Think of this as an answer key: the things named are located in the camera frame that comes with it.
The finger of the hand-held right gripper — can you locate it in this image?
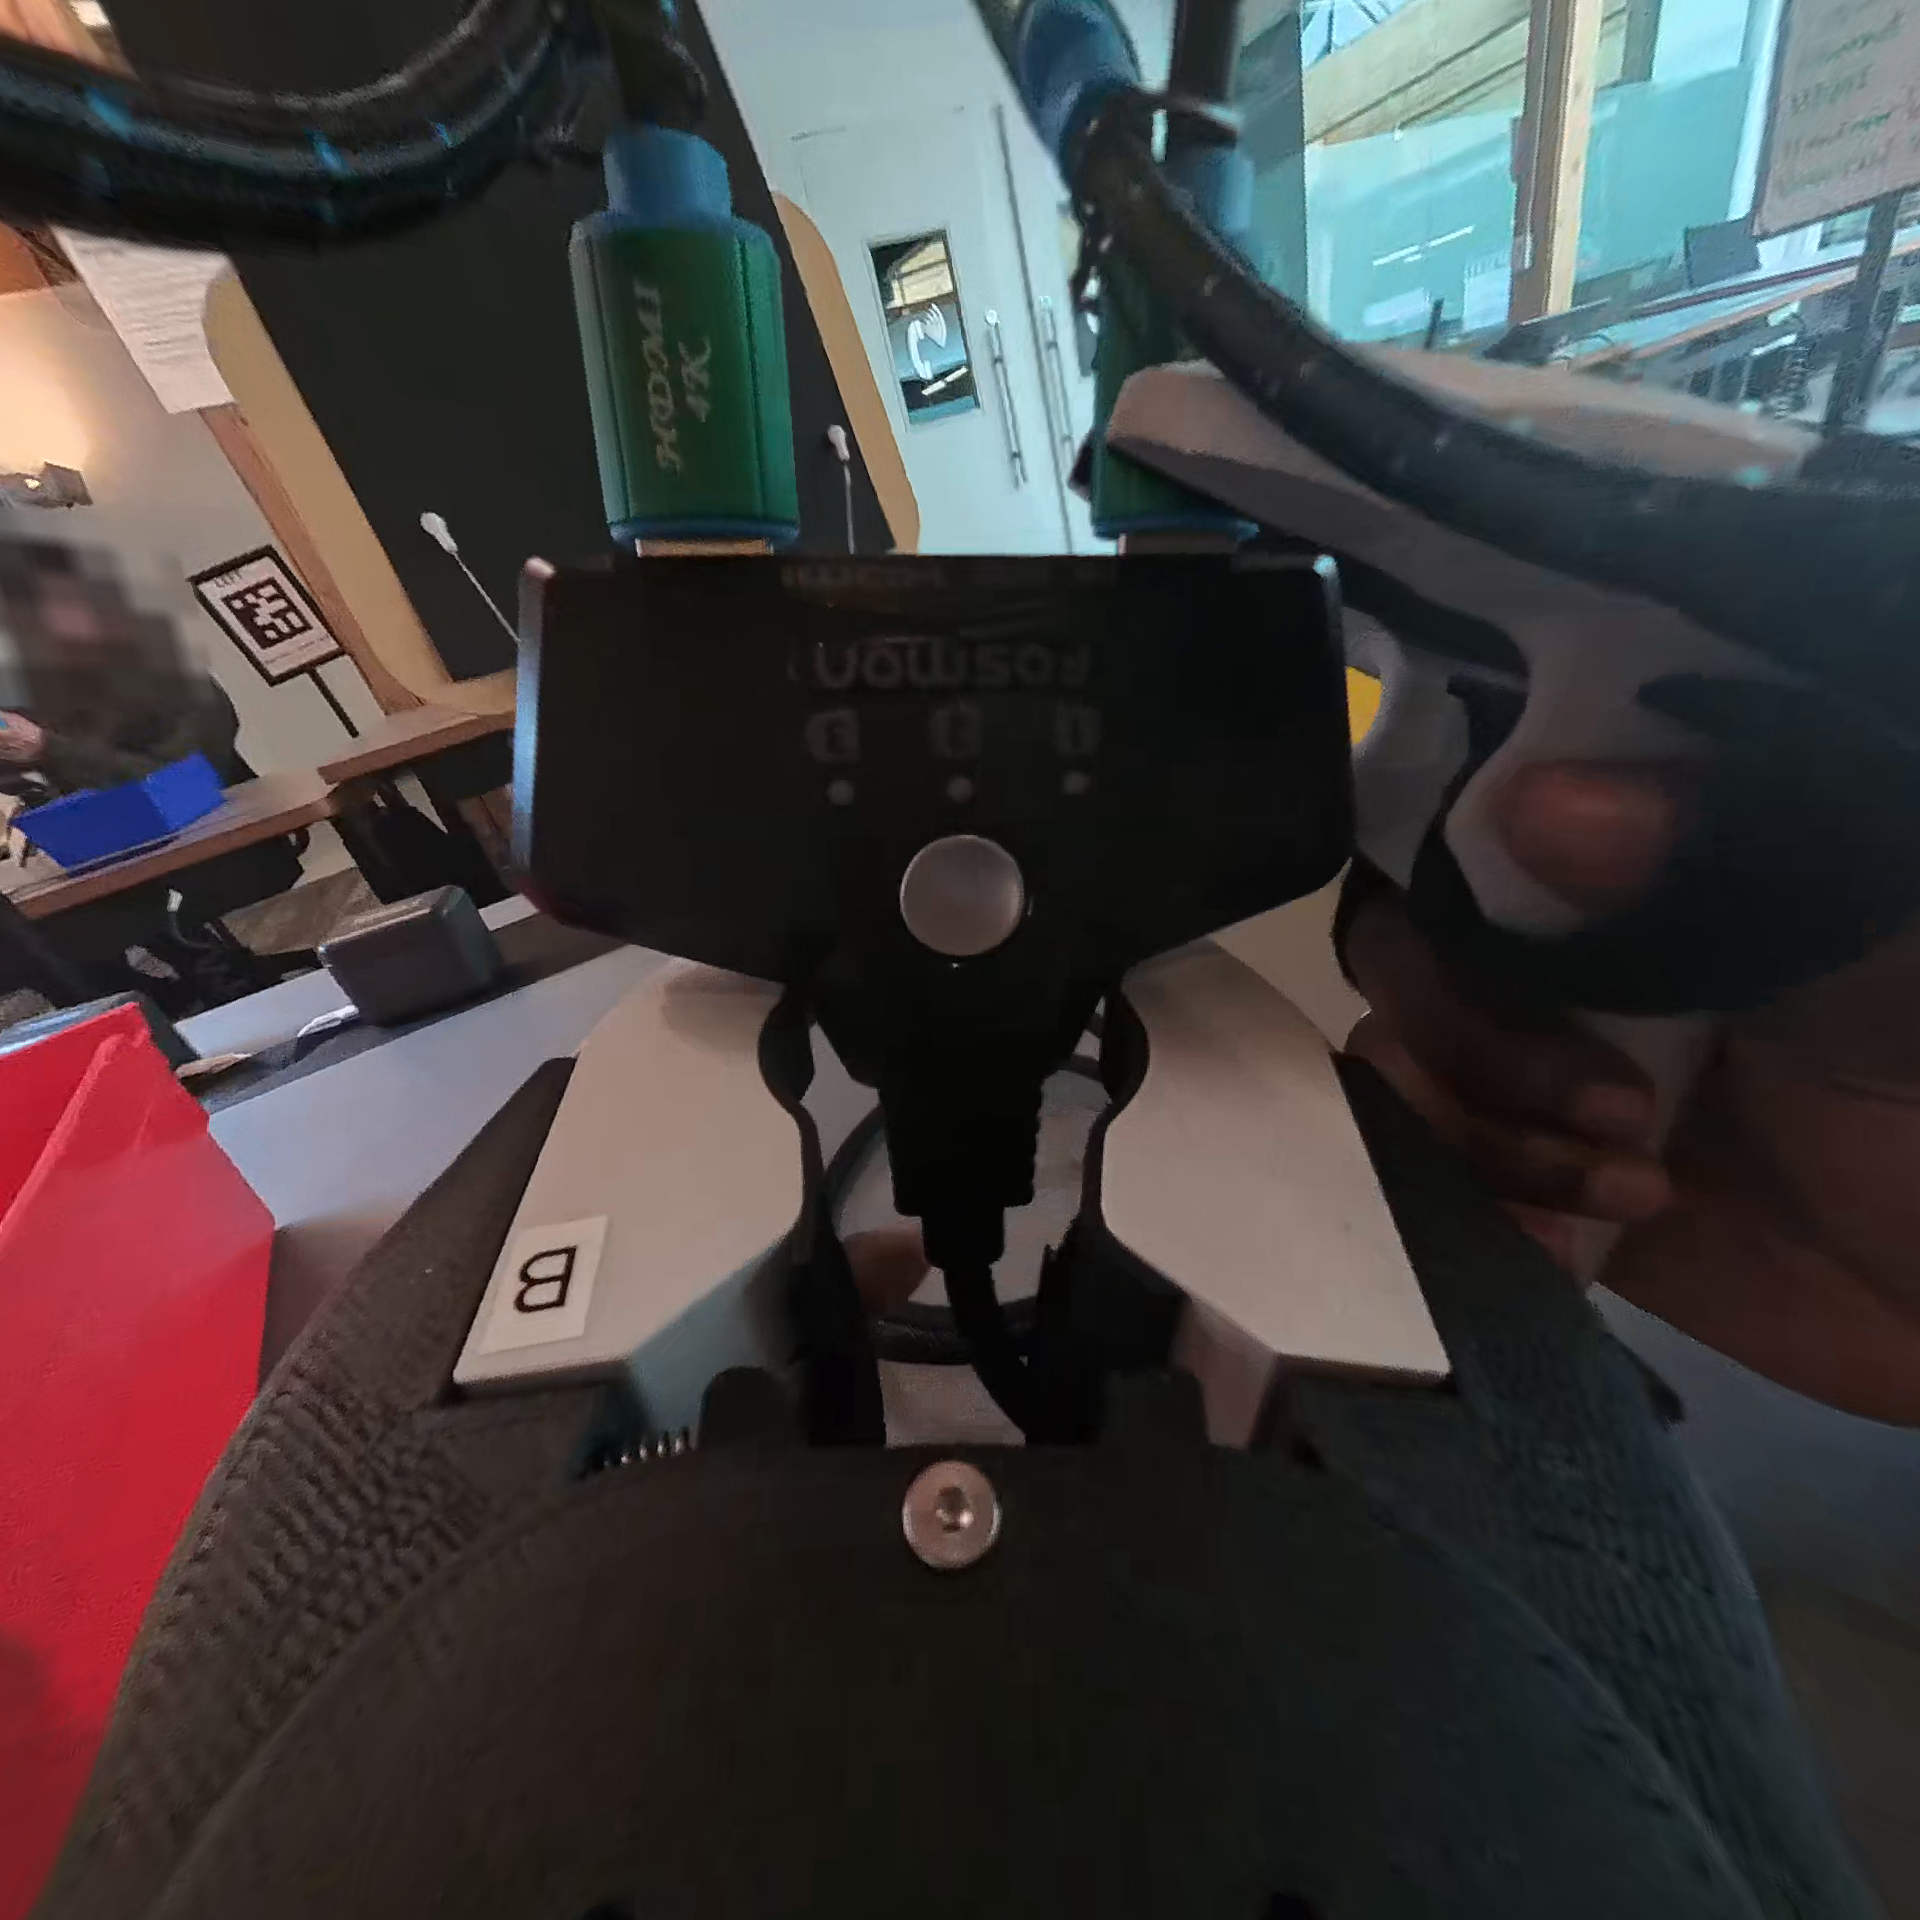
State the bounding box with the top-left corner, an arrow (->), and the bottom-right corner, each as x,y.
1350,346 -> 1824,483
1107,373 -> 1776,714

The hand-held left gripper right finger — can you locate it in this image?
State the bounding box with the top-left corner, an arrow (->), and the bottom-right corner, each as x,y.
1072,949 -> 1453,1386

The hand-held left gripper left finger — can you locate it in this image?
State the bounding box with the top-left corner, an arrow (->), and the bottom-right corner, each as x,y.
453,960 -> 830,1402

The black braided HDMI cable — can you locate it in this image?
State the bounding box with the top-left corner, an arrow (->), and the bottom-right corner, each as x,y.
0,0 -> 807,554
975,0 -> 1920,640

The black switch cable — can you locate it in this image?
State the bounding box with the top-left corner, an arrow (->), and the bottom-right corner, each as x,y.
823,1102 -> 1086,1445

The black HDMI switch box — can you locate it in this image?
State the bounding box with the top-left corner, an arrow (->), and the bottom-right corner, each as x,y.
507,551 -> 1359,1221

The red plastic bin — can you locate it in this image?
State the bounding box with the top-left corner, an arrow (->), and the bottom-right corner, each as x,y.
0,1002 -> 281,1884

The person's right hand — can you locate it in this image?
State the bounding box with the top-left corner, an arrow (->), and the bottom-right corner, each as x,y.
1342,967 -> 1920,1430

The handwritten whiteboard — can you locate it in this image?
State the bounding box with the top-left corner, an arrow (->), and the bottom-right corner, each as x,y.
1750,0 -> 1920,242

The blue plastic bin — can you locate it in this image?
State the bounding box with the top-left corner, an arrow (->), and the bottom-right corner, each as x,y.
11,752 -> 231,876

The black and white fiducial tag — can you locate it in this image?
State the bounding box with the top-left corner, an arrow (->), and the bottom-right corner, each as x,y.
187,543 -> 350,687

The black panel with wooden rim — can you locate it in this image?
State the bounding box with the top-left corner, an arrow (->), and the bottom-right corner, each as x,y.
89,0 -> 923,723

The white paper notice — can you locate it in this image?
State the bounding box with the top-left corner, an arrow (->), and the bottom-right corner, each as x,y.
52,223 -> 241,415

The wall poster with phone icon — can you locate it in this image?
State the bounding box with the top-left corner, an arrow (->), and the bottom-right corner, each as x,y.
865,228 -> 988,430

